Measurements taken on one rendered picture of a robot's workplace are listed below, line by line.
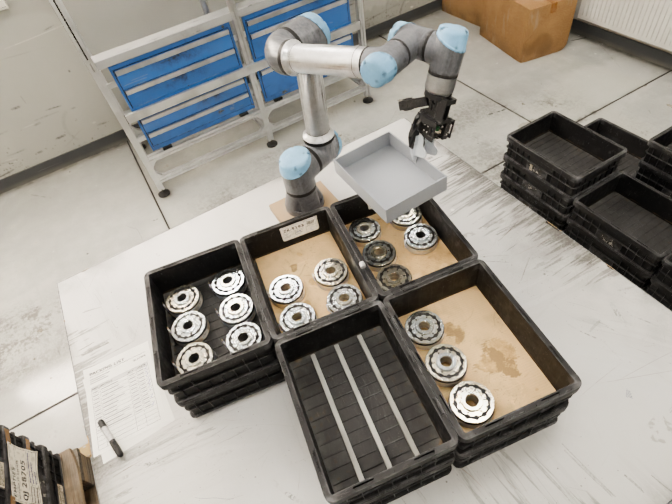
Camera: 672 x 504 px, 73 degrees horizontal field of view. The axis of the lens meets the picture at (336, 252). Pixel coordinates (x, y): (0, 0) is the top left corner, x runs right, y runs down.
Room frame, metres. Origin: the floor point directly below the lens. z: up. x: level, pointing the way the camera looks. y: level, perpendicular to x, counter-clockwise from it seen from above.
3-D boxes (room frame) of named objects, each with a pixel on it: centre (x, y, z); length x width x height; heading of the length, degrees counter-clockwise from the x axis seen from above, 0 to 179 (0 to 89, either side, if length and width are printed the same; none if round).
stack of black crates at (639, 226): (1.13, -1.23, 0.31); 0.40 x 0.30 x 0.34; 21
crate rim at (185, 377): (0.77, 0.39, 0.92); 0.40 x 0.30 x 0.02; 12
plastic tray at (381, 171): (0.99, -0.19, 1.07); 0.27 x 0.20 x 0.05; 22
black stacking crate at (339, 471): (0.45, 0.02, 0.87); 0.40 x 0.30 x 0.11; 12
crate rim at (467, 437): (0.51, -0.28, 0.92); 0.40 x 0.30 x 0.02; 12
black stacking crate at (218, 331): (0.77, 0.39, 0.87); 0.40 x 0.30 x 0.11; 12
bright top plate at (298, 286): (0.82, 0.17, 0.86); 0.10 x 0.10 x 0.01
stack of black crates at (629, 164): (1.65, -1.46, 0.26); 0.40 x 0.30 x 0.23; 21
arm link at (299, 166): (1.32, 0.07, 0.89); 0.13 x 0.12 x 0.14; 133
